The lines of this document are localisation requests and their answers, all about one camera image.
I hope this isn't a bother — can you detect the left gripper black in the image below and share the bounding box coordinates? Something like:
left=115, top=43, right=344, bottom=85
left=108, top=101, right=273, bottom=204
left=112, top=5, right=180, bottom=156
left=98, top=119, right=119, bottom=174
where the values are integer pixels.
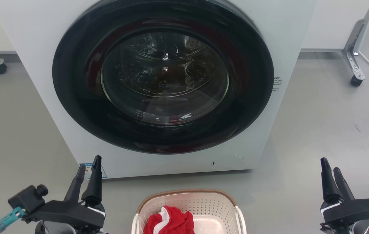
left=25, top=155, right=106, bottom=229

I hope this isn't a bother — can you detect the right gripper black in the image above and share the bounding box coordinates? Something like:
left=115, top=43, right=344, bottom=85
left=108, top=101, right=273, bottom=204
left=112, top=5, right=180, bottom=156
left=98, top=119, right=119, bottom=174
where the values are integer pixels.
left=320, top=157, right=369, bottom=225

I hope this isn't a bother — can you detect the white perforated laundry basket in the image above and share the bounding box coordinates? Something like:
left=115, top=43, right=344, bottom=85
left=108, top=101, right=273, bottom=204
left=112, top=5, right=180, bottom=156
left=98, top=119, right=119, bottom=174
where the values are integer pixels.
left=131, top=188, right=247, bottom=234

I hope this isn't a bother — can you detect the blue energy label sticker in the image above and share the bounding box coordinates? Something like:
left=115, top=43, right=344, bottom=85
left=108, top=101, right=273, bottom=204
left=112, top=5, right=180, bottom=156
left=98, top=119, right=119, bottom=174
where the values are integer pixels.
left=79, top=162, right=108, bottom=180

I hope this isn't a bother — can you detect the black round washer door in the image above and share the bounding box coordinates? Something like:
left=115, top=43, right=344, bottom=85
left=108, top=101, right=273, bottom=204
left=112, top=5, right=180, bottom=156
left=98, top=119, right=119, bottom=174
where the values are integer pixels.
left=52, top=0, right=274, bottom=155

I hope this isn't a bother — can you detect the red and white garment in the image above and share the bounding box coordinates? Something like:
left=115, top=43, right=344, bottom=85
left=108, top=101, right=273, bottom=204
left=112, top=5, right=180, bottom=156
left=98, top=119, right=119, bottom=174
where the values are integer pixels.
left=143, top=205, right=195, bottom=234

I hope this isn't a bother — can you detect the grey metal stand with caster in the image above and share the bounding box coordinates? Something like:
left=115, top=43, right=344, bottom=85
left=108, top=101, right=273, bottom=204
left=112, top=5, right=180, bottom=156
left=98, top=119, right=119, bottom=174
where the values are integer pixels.
left=342, top=0, right=369, bottom=87

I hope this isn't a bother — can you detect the white front-load washing machine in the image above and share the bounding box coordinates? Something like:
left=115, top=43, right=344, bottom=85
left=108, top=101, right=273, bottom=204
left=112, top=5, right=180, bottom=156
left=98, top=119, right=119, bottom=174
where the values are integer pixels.
left=0, top=0, right=316, bottom=179

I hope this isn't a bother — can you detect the teal cable connector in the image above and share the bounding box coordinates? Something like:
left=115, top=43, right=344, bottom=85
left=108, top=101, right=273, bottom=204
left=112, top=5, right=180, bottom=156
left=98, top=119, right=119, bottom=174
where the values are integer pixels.
left=0, top=207, right=26, bottom=234

